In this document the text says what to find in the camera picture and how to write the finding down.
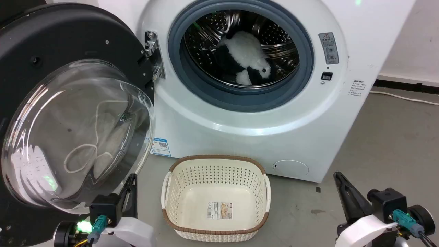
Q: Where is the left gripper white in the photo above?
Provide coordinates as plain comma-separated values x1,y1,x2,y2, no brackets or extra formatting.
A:
99,174,157,247

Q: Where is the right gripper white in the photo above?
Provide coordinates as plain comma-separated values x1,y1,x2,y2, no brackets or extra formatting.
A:
333,171,400,247

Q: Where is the black round washer door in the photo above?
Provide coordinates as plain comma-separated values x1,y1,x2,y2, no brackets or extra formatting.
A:
0,3,157,247

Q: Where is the white front-load washing machine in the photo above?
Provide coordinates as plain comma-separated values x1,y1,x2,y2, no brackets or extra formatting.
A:
98,0,416,183

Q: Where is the chrome door hinge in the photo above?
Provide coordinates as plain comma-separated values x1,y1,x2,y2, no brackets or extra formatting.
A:
144,31,166,81

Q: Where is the blue QR code sticker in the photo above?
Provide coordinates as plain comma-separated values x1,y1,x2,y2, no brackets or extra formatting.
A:
150,137,171,157

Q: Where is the cream perforated laundry basket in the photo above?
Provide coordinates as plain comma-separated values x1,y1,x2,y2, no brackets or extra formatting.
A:
161,155,271,242

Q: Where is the black baseboard strip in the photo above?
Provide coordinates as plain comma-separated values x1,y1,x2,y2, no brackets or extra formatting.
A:
373,79,439,95

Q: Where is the grey warning label sticker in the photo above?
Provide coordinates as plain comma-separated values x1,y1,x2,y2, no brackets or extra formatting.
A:
318,32,340,65

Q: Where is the black white panda plush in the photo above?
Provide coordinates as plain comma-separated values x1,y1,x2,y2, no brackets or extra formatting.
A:
213,30,279,86

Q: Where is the left arm teal plug cable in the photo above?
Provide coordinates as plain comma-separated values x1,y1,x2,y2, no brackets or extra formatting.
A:
86,215,108,245

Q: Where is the arm teal plug cable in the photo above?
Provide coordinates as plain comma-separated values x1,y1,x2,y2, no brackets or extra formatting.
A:
392,209,439,247
86,215,108,245

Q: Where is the right arm teal plug cable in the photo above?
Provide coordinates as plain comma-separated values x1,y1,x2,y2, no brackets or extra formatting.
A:
392,209,439,247

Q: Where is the white floor power cable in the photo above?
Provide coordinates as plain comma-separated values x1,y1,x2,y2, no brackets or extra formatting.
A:
369,90,439,106

